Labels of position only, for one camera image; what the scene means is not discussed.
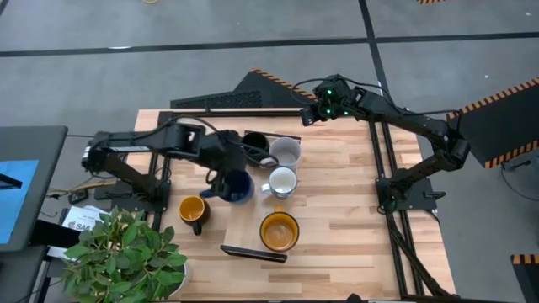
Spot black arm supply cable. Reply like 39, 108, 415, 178
378, 90, 463, 132

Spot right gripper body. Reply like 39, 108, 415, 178
313, 100, 350, 124

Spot black aluminium frame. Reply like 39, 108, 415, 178
153, 108, 458, 303

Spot black coffee mug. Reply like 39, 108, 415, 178
240, 130, 271, 167

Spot printed white papers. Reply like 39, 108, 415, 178
46, 205, 111, 260

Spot wooden tray black ends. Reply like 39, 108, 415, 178
219, 129, 302, 264

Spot white mug blue pattern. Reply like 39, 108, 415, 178
260, 166, 299, 200

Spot yellow extension cable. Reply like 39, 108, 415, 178
48, 180, 118, 198

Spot grey coffee mug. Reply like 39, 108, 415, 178
269, 136, 302, 172

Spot dark blue coffee mug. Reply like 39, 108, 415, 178
200, 168, 256, 205

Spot amber glass mug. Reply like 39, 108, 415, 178
259, 205, 301, 253

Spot small black device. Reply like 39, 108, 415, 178
68, 189, 90, 205

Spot grey desk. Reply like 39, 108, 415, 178
0, 125, 68, 253

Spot grey power adapter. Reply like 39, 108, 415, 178
502, 157, 534, 172

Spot potted green plant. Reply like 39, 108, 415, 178
61, 205, 189, 303

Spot grey side table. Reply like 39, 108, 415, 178
0, 246, 47, 303

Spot black mug yellow inside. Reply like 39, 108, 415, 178
179, 195, 211, 237

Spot black box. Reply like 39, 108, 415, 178
29, 218, 81, 249

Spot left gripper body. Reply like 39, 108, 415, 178
204, 130, 250, 178

